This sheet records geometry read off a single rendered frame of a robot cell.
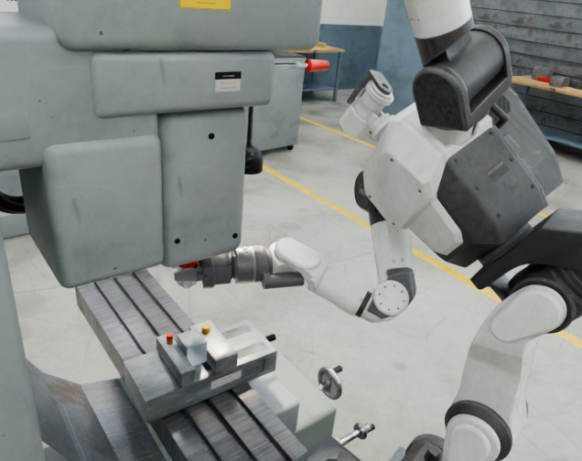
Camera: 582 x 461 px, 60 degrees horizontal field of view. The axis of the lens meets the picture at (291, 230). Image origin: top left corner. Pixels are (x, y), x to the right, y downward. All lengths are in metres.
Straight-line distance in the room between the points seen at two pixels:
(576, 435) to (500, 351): 1.91
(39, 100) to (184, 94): 0.22
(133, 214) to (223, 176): 0.19
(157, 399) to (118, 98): 0.68
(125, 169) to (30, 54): 0.21
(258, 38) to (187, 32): 0.13
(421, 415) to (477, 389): 1.53
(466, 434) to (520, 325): 0.29
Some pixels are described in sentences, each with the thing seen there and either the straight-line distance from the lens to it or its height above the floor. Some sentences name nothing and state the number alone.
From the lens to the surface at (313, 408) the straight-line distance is 1.57.
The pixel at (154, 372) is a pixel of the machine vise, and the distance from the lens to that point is 1.26.
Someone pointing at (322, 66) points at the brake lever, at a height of 1.70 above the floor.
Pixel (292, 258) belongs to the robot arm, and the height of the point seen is 1.28.
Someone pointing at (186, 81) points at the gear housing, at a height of 1.68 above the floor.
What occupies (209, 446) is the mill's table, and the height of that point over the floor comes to 0.91.
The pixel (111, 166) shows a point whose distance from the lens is 0.86.
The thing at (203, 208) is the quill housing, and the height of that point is 1.44.
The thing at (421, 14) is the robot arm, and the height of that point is 1.82.
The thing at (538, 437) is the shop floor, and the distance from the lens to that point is 2.85.
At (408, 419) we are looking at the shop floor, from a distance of 2.65.
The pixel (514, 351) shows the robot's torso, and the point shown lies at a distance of 1.06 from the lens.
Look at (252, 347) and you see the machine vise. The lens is 1.32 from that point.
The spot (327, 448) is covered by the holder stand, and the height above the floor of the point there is 1.13.
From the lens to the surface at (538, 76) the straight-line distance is 8.27.
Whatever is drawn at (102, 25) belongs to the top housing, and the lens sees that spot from 0.80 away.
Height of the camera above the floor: 1.85
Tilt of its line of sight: 26 degrees down
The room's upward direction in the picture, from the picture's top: 6 degrees clockwise
